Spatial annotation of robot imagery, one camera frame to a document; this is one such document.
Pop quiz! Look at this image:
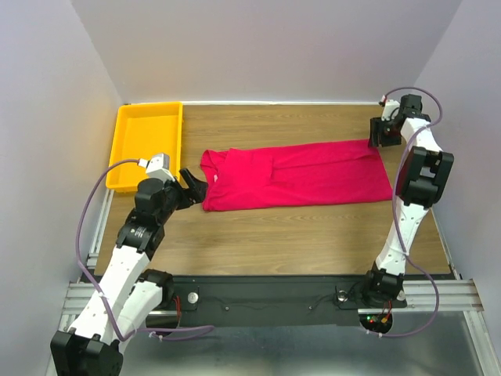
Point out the red t shirt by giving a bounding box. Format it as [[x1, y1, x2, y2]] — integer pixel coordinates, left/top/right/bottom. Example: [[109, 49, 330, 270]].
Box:
[[200, 139, 392, 212]]

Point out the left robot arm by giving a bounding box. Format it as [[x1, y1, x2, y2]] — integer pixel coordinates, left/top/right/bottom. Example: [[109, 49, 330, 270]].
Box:
[[50, 167, 207, 375]]

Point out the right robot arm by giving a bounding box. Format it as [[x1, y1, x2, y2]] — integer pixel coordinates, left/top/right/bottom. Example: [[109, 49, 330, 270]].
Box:
[[360, 89, 454, 306]]

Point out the yellow plastic tray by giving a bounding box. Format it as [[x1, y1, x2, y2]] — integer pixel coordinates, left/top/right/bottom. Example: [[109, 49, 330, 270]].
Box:
[[109, 102, 183, 178]]

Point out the white knob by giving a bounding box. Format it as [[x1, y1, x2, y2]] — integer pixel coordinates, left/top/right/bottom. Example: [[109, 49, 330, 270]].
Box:
[[187, 292, 199, 304]]

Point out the silver knob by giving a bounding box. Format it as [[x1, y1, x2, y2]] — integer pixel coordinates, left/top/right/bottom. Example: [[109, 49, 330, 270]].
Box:
[[337, 291, 348, 302]]

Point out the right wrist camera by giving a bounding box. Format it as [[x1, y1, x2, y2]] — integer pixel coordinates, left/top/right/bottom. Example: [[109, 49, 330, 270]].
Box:
[[379, 96, 400, 121]]

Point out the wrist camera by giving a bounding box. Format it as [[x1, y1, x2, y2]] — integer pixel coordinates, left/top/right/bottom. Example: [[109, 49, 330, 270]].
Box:
[[379, 96, 400, 121], [138, 153, 175, 183]]

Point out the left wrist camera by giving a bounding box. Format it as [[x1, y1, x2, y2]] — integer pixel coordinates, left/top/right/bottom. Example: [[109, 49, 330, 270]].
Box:
[[138, 153, 175, 183]]

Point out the left aluminium side rail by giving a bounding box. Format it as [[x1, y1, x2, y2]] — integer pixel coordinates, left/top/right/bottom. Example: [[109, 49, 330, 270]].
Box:
[[86, 189, 114, 270]]

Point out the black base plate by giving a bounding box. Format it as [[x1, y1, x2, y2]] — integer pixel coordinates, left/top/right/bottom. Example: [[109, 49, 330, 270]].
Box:
[[146, 275, 406, 327]]

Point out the aluminium frame rail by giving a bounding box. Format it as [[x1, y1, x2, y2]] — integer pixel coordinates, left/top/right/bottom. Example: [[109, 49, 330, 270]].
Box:
[[403, 280, 484, 313]]

